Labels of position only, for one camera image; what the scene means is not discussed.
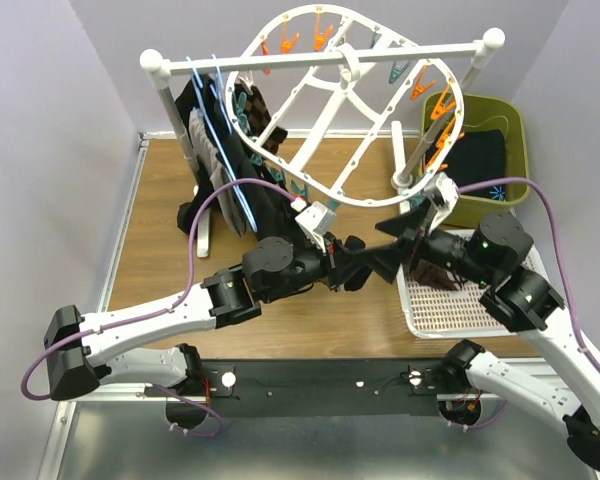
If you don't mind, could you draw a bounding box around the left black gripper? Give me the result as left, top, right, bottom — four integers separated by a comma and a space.
262, 232, 367, 305

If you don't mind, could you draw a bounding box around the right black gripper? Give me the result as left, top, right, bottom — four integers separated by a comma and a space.
353, 195, 493, 285

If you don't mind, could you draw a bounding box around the white round clip hanger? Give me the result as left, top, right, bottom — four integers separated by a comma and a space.
224, 4, 466, 209

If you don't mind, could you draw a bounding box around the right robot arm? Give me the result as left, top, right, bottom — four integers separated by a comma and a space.
362, 203, 600, 472

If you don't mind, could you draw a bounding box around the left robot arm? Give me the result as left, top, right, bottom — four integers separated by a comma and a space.
43, 236, 371, 401

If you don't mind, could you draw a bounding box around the white perforated basket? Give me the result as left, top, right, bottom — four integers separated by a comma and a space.
394, 228, 546, 340

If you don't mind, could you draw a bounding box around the black cloth in bin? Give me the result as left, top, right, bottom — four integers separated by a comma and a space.
443, 129, 506, 187

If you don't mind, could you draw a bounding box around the black hanging garment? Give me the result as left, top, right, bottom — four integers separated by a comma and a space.
175, 74, 306, 246

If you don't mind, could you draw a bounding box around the green laundry bin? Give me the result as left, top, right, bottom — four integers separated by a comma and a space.
444, 94, 531, 229

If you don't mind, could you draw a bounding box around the argyle brown sock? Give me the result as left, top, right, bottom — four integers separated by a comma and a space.
236, 84, 288, 154

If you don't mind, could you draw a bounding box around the white clothes rack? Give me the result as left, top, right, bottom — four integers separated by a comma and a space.
139, 15, 505, 253

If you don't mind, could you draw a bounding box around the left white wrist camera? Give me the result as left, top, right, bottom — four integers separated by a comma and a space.
291, 197, 336, 253

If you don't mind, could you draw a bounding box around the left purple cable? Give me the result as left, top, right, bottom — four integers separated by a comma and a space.
20, 180, 306, 401

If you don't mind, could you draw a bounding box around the purple cable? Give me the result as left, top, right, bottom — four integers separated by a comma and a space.
457, 177, 600, 396
20, 180, 306, 401

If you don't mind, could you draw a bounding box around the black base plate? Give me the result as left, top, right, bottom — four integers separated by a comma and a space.
144, 357, 481, 419

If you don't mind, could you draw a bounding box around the blue wire hanger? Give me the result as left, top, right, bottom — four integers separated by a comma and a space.
186, 56, 258, 233

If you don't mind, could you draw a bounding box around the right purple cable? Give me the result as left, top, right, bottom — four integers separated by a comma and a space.
457, 177, 600, 396

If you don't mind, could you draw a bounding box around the aluminium frame rail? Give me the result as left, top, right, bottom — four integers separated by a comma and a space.
37, 133, 150, 479

